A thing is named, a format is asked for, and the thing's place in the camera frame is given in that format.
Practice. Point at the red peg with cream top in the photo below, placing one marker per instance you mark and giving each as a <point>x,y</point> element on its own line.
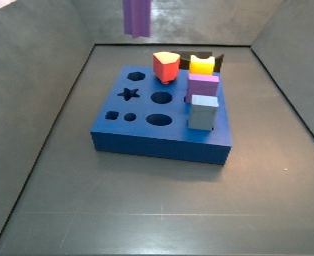
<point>166,66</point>

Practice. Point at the light blue rectangular peg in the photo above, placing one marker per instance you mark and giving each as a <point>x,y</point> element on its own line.
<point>203,112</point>

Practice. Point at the blue shape-sorting board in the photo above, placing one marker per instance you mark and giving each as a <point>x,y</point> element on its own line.
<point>143,120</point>

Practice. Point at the yellow notched peg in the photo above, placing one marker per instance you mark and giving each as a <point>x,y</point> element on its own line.
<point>202,65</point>

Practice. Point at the black object behind board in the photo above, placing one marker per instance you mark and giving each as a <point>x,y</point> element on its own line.
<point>201,54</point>

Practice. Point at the purple rectangular block peg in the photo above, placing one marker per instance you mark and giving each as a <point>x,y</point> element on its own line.
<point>202,85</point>

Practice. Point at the purple star-shaped peg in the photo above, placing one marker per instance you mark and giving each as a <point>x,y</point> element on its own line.
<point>137,11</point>

